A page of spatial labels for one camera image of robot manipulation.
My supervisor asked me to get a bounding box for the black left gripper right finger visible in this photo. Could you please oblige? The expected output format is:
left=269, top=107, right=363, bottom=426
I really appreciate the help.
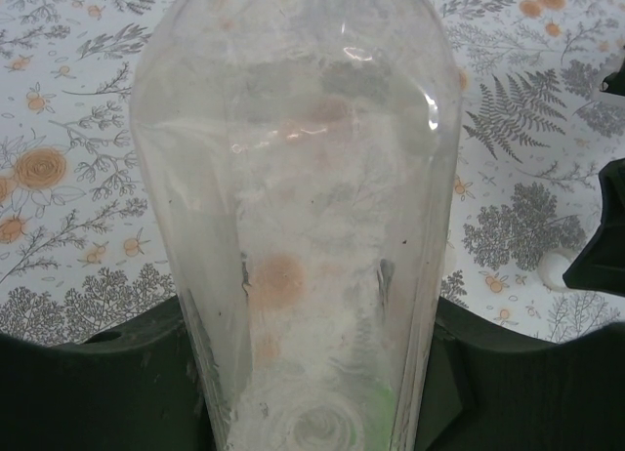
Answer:
left=414, top=294, right=625, bottom=451

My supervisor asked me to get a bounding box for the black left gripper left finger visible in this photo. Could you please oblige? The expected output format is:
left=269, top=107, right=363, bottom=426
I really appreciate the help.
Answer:
left=0, top=294, right=221, bottom=451

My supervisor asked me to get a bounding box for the white bottle cap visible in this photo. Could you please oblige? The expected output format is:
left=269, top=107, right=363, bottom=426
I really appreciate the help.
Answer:
left=538, top=249, right=571, bottom=294

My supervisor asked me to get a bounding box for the tall clear bottle green-white label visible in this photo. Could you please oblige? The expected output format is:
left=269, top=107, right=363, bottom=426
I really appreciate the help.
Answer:
left=129, top=0, right=465, bottom=451

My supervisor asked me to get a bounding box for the floral patterned tablecloth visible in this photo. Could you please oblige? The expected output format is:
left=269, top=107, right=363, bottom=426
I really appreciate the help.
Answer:
left=0, top=0, right=625, bottom=348

